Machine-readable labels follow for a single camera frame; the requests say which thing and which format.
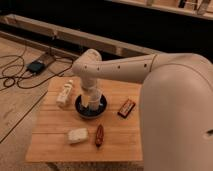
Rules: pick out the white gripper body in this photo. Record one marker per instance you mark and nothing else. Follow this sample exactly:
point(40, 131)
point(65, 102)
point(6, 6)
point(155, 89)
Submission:
point(89, 85)

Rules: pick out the white ceramic cup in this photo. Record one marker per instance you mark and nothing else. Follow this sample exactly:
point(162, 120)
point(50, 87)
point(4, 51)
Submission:
point(94, 99)

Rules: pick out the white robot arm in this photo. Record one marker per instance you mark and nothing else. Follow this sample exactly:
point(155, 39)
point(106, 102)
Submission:
point(175, 104)

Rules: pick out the dark ceramic bowl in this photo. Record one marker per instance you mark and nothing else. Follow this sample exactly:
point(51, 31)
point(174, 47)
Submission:
point(86, 112)

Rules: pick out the white plastic bottle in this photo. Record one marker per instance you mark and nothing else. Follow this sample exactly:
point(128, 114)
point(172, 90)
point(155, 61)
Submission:
point(64, 96)

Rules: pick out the white sponge block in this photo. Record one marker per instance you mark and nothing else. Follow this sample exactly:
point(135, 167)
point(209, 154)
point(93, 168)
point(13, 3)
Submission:
point(77, 135)

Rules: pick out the brown red snack wrapper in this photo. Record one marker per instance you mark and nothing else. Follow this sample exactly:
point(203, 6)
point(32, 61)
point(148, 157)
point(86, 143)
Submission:
point(99, 136)

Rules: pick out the wooden table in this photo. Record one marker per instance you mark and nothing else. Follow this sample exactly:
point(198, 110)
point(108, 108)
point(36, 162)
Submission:
point(61, 135)

